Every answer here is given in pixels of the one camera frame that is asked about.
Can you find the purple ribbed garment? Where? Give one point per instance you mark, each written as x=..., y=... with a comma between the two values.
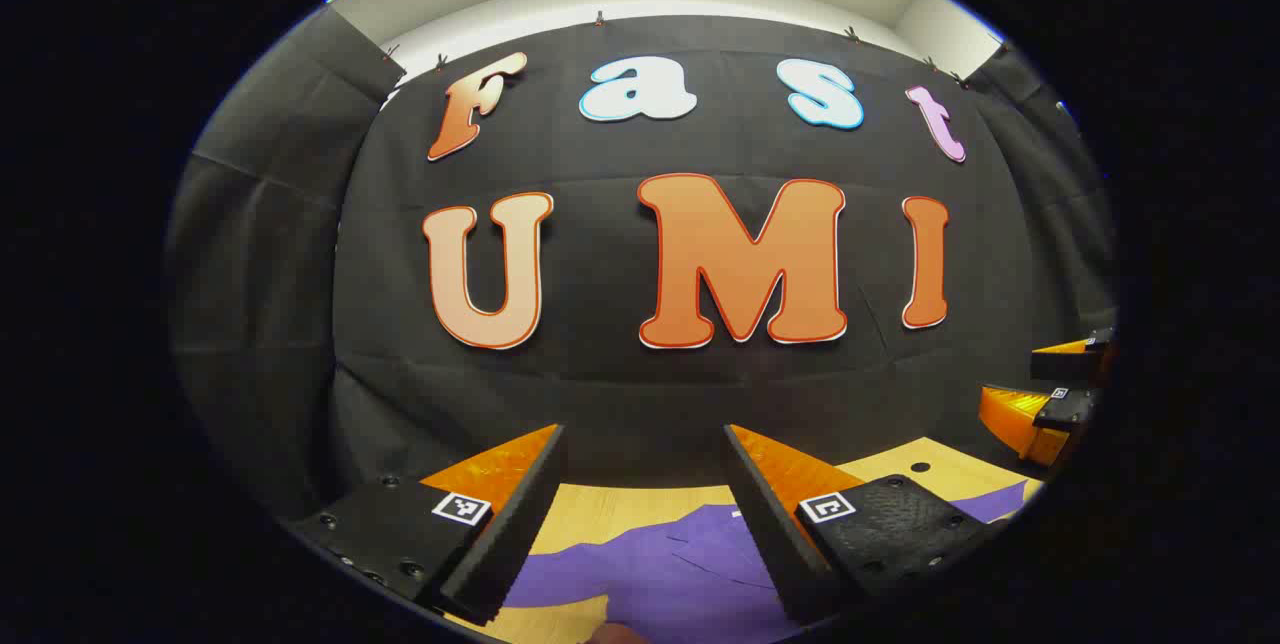
x=680, y=574

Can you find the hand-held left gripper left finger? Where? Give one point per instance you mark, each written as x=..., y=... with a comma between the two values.
x=520, y=534

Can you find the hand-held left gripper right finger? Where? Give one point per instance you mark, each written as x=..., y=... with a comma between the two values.
x=770, y=544

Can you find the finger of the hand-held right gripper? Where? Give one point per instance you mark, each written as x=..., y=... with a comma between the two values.
x=1060, y=414
x=1075, y=364

